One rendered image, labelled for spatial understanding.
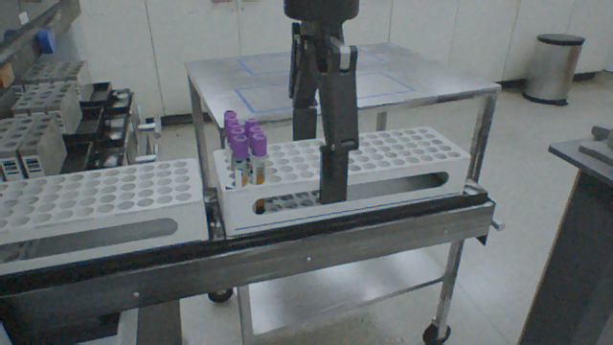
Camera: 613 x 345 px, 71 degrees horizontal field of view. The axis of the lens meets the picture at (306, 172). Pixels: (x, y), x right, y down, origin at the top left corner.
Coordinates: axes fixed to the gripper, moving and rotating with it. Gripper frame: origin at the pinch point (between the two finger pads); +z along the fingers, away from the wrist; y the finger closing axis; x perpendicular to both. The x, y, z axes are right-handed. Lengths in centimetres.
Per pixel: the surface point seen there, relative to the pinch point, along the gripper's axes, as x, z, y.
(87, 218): 24.5, -0.2, -4.8
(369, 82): -24.8, 4.2, 39.0
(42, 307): 30.1, 7.9, -6.6
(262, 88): -2.2, 4.4, 41.9
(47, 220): 28.0, -0.2, -4.2
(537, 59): -237, 55, 204
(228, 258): 12.1, 6.2, -6.7
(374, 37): -118, 38, 228
